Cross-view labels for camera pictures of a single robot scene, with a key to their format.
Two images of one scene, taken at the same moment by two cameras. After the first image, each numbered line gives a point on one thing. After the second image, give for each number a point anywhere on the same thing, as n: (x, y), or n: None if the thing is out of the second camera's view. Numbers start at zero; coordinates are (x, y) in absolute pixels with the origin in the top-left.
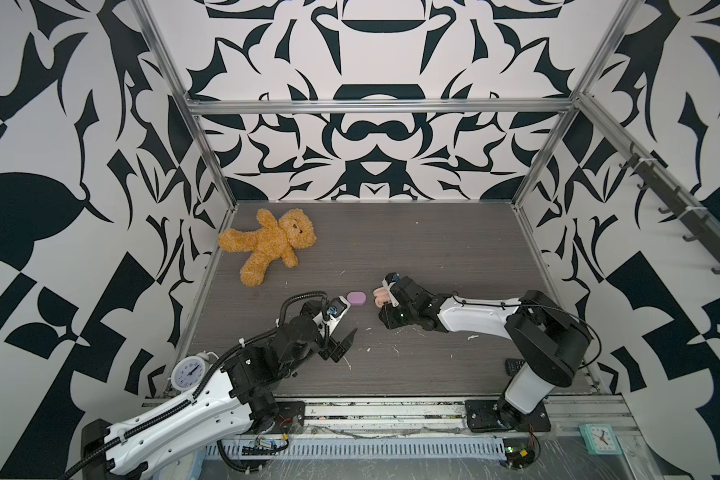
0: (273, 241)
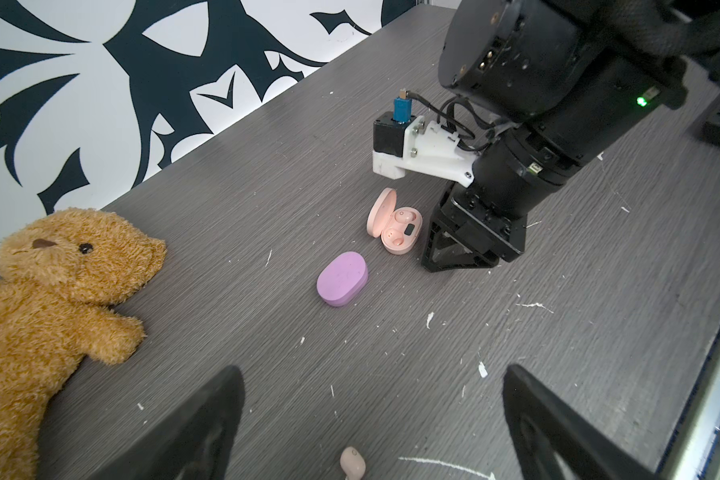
0: (41, 313)
